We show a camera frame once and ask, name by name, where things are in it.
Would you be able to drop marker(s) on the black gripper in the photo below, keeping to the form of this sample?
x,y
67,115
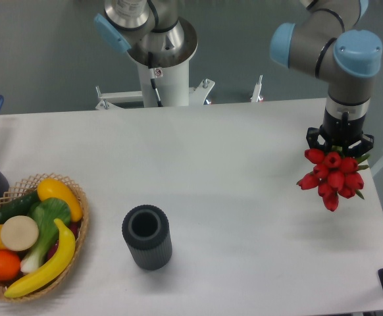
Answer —
x,y
340,131

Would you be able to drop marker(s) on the red tulip bouquet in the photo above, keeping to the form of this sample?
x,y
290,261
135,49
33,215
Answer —
x,y
334,175

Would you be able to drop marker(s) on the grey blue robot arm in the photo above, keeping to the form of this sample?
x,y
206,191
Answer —
x,y
326,46

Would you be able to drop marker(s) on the dark grey ribbed vase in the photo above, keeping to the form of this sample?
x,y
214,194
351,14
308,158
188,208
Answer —
x,y
146,231

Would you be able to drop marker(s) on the red vegetable in basket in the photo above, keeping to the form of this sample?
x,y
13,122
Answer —
x,y
74,228

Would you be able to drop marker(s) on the yellow banana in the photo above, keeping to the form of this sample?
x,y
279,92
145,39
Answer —
x,y
50,270

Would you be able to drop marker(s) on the green bok choy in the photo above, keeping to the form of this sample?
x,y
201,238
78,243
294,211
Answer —
x,y
44,215

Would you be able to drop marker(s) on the green cucumber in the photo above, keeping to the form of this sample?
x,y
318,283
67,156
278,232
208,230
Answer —
x,y
18,206

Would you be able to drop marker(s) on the beige round disc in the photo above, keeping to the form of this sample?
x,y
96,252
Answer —
x,y
19,233

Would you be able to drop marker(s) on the orange fruit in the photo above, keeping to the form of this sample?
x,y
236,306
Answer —
x,y
9,265

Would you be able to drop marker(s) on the woven wicker basket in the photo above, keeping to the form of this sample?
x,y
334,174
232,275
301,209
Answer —
x,y
25,186

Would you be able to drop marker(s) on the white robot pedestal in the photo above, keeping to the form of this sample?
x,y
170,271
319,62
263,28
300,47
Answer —
x,y
162,60

